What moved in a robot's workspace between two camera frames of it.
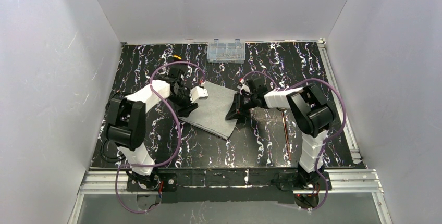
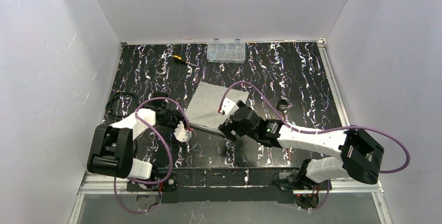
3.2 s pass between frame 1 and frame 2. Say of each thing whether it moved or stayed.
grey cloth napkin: stayed
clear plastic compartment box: stayed
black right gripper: moved
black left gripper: moved
